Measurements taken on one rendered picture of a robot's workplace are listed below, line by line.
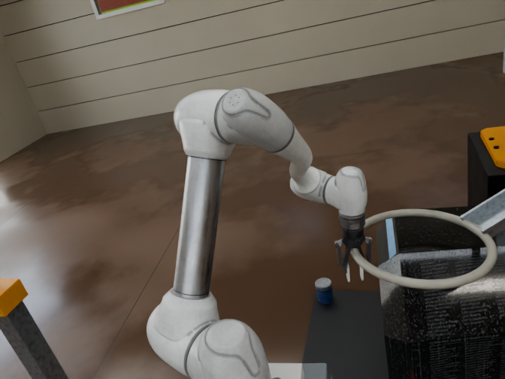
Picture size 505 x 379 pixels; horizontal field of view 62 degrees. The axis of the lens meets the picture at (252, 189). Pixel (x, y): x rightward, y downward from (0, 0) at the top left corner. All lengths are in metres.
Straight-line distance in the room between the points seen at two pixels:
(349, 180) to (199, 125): 0.56
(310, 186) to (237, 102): 0.58
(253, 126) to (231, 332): 0.49
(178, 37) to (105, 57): 1.51
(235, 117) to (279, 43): 6.79
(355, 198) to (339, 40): 6.37
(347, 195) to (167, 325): 0.69
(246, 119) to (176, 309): 0.53
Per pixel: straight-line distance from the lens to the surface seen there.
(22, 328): 1.86
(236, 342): 1.04
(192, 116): 1.09
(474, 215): 1.79
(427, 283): 1.43
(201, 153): 1.08
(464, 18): 7.93
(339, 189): 1.42
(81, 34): 8.88
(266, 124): 0.98
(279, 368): 1.32
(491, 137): 2.77
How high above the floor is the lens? 1.84
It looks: 25 degrees down
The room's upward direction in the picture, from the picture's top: 14 degrees counter-clockwise
